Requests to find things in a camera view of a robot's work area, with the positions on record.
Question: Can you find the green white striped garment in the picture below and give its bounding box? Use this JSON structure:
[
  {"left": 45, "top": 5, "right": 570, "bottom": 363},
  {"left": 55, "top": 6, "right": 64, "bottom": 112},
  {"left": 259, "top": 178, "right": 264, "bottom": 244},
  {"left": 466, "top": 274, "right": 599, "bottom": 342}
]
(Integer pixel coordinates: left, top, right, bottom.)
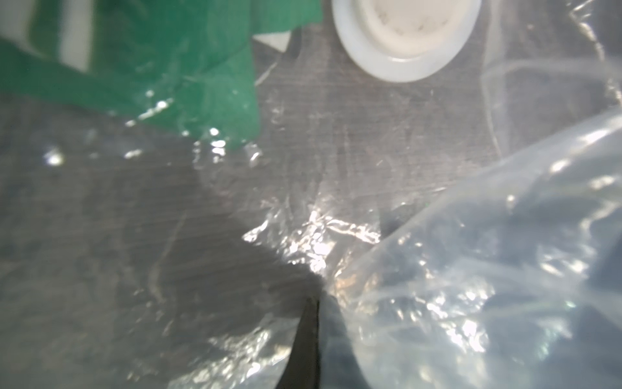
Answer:
[{"left": 1, "top": 0, "right": 105, "bottom": 73}]

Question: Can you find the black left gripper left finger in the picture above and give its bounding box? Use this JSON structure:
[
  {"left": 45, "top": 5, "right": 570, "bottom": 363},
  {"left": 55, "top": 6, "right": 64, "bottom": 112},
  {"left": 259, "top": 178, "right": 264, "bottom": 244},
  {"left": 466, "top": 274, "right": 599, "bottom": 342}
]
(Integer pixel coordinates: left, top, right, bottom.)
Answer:
[{"left": 275, "top": 298, "right": 320, "bottom": 389}]

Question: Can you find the clear plastic vacuum bag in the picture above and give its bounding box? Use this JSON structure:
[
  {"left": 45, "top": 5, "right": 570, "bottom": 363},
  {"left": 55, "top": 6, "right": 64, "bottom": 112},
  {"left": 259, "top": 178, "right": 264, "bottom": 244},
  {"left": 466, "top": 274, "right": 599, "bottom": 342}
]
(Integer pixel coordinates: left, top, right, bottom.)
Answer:
[{"left": 1, "top": 1, "right": 621, "bottom": 388}]

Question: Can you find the white round bag valve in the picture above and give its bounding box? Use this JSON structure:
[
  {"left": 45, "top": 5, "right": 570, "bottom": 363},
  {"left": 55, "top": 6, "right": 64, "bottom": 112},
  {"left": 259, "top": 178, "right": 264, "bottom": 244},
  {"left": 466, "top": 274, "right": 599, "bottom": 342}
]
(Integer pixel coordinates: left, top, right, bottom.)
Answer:
[{"left": 330, "top": 0, "right": 482, "bottom": 84}]

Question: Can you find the solid green garment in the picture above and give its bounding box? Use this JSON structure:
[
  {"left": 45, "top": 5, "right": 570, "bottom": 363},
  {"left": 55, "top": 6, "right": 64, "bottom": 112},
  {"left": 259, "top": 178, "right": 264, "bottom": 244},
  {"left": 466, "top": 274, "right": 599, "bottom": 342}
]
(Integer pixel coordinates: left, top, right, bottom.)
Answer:
[{"left": 1, "top": 1, "right": 322, "bottom": 148}]

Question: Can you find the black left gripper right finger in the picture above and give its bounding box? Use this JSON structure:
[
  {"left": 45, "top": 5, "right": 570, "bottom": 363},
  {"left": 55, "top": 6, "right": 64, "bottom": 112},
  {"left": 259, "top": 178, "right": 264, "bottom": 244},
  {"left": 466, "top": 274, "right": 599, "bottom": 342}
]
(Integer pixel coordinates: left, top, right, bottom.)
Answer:
[{"left": 318, "top": 292, "right": 370, "bottom": 389}]

